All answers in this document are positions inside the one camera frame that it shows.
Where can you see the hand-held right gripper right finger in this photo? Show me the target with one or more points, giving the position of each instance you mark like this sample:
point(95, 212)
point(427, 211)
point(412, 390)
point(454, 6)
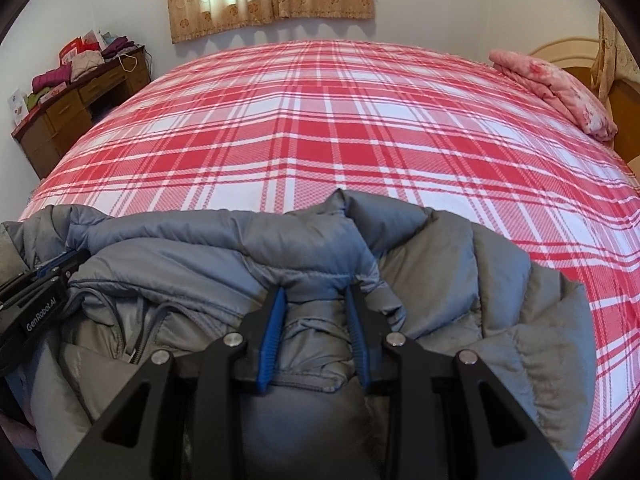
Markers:
point(357, 340)

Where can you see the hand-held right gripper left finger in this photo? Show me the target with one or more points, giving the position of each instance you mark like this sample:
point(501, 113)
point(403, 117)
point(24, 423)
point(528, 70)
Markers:
point(270, 340)

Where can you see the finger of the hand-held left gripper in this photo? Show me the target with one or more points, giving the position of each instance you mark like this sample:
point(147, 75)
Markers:
point(57, 266)

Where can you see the grey puffer jacket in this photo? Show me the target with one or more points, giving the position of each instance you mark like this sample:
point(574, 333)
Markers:
point(450, 285)

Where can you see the green folded clothes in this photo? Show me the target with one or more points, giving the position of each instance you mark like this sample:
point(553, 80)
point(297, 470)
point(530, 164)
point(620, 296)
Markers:
point(37, 97)

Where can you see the purple folded clothes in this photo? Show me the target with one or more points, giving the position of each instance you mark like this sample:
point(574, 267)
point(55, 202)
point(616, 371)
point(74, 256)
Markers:
point(119, 46)

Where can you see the brown wooden desk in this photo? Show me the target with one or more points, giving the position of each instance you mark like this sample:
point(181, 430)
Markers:
point(60, 110)

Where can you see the white printed box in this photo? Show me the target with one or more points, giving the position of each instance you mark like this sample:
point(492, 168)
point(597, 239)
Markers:
point(17, 107)

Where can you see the magenta folded garment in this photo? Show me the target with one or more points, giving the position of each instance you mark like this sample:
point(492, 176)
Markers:
point(52, 77)

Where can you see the beige quilted folded garment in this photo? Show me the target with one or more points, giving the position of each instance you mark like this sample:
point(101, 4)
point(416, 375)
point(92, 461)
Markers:
point(87, 66)

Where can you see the red gift box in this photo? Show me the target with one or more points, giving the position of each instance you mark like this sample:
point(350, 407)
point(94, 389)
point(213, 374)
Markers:
point(75, 52)

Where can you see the bed with red plaid sheet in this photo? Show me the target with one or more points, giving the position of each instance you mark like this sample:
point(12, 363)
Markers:
point(325, 125)

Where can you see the white paper bag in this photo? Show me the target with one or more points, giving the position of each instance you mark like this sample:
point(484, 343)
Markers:
point(95, 40)

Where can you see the beige patterned window curtain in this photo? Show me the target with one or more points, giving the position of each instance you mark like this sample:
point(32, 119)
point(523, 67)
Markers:
point(225, 15)

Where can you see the pink floral folded quilt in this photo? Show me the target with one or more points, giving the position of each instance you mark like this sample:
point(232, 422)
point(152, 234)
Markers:
point(555, 90)

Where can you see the wooden bed headboard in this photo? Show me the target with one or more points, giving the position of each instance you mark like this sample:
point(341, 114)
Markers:
point(625, 110)

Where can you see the beige patterned side curtain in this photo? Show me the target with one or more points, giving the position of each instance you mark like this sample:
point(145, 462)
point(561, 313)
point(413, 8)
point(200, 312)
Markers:
point(612, 60)

